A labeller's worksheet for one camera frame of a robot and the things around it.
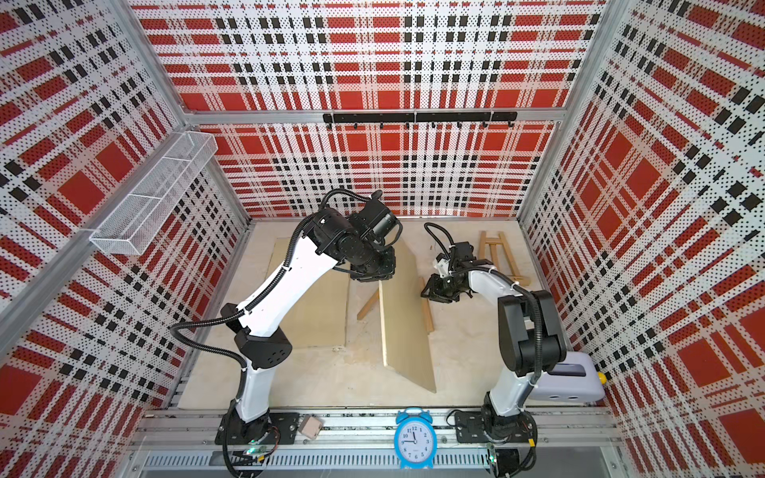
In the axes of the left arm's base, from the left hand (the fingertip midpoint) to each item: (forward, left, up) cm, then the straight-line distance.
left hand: (393, 276), depth 70 cm
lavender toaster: (-19, -45, -19) cm, 53 cm away
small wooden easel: (+27, -41, -27) cm, 56 cm away
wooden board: (-14, -3, -9) cm, 17 cm away
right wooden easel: (-7, +3, +3) cm, 8 cm away
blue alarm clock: (-30, -5, -25) cm, 39 cm away
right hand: (+7, -11, -21) cm, 25 cm away
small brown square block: (-28, +21, -26) cm, 44 cm away
